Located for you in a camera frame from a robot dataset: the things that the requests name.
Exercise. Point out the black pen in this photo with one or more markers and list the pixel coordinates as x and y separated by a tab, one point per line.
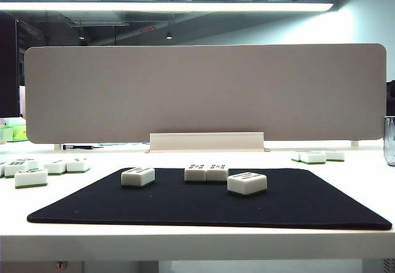
77	146

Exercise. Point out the white bamboo-print mahjong tile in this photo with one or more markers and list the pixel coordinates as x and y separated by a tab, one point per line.
247	186
217	174
137	178
195	175

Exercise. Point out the green yellow package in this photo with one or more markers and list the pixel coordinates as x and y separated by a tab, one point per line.
14	133

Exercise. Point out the grey vented panel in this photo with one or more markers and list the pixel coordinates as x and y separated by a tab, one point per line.
389	265

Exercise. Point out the white bird-print mahjong tile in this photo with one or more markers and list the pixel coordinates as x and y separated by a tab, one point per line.
31	179

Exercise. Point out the beige desk divider panel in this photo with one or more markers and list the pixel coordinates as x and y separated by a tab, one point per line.
197	94

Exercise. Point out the clear glass cup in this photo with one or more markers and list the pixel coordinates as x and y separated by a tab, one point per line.
389	143

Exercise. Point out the white green-backed mahjong tile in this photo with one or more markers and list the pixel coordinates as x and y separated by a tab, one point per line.
32	164
78	165
296	156
313	158
55	168
335	155
14	171
2	170

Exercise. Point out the black fabric mat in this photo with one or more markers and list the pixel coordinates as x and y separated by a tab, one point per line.
197	205

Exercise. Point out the white divider support bracket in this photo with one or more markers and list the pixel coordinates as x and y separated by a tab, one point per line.
355	144
57	146

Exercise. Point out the black background object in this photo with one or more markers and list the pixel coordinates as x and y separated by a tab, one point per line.
391	97

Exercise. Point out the metal drawer lock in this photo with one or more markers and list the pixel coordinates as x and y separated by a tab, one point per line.
61	265

